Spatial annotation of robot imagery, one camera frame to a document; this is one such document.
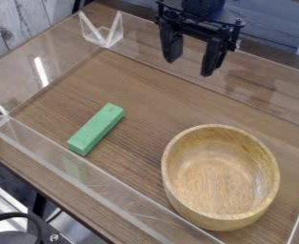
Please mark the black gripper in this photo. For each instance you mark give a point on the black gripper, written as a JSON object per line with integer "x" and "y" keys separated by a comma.
{"x": 206, "y": 20}

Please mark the green rectangular block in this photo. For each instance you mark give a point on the green rectangular block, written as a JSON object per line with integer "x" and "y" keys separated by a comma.
{"x": 95, "y": 129}

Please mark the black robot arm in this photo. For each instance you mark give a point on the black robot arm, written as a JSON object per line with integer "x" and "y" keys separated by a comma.
{"x": 201, "y": 19}

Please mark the brown wooden bowl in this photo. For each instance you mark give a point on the brown wooden bowl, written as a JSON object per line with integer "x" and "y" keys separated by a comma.
{"x": 221, "y": 176}

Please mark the clear acrylic corner bracket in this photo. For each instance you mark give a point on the clear acrylic corner bracket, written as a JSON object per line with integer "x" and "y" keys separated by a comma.
{"x": 106, "y": 37}

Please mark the clear acrylic enclosure wall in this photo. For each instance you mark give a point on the clear acrylic enclosure wall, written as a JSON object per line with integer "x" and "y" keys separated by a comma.
{"x": 58, "y": 80}

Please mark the black metal bracket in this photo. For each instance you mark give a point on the black metal bracket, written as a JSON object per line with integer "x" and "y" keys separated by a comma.
{"x": 51, "y": 236}

